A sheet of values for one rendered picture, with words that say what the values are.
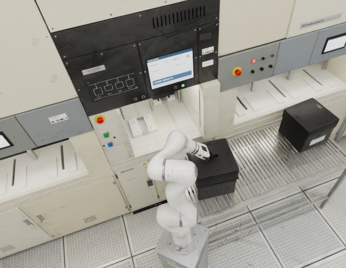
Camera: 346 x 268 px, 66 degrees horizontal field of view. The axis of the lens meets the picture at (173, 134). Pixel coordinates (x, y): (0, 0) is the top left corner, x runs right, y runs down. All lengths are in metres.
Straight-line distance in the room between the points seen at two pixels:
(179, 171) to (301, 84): 1.88
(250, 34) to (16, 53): 1.31
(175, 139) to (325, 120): 1.35
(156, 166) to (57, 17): 0.82
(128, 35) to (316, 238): 2.33
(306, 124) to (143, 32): 1.36
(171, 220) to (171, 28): 1.03
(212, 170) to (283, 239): 1.25
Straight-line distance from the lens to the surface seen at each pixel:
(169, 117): 2.37
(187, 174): 1.17
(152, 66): 1.62
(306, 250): 2.81
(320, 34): 2.19
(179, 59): 1.66
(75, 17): 1.44
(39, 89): 1.62
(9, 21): 1.46
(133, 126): 2.31
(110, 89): 1.64
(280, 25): 1.94
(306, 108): 2.34
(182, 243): 1.76
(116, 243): 2.79
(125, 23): 1.48
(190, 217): 1.45
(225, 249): 2.66
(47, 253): 3.01
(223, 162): 1.80
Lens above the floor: 2.52
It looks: 48 degrees down
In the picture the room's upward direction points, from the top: 8 degrees counter-clockwise
